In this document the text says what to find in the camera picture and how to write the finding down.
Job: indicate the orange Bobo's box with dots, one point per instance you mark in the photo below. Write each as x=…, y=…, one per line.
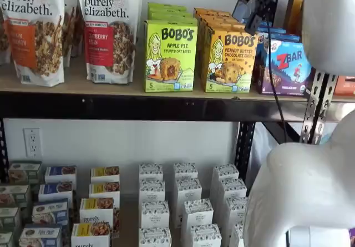
x=213, y=15
x=230, y=63
x=210, y=10
x=219, y=20

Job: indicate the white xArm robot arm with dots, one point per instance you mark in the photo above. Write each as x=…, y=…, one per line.
x=305, y=175

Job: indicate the blue Z Bar box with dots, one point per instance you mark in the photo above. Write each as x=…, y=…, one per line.
x=273, y=30
x=291, y=75
x=280, y=38

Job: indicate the green Bobo's box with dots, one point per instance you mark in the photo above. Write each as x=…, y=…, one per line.
x=169, y=11
x=172, y=16
x=166, y=6
x=169, y=58

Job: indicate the large orange snack box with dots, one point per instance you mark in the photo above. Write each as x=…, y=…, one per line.
x=344, y=84

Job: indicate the black metal shelf rack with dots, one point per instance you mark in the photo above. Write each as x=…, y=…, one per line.
x=138, y=106

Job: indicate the particle board shelf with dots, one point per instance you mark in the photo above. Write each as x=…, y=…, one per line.
x=75, y=83

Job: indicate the yellow striped granola box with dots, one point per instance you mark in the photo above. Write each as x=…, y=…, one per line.
x=90, y=234
x=104, y=190
x=96, y=211
x=105, y=174

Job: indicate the green striped granola box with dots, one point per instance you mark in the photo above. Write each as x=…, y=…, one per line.
x=9, y=217
x=5, y=238
x=14, y=195
x=25, y=172

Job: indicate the red label granola bag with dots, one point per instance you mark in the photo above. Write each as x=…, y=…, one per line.
x=111, y=22

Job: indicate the white patterned carton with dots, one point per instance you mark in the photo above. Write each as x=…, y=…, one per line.
x=154, y=237
x=152, y=191
x=151, y=172
x=205, y=236
x=237, y=234
x=188, y=191
x=197, y=213
x=236, y=211
x=232, y=188
x=154, y=215
x=225, y=172
x=185, y=170

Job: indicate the white granola bag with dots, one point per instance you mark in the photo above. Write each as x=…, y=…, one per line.
x=68, y=36

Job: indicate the orange label granola bag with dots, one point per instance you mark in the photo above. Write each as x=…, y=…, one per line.
x=30, y=22

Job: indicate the white wall outlet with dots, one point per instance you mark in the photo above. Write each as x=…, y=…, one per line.
x=32, y=143

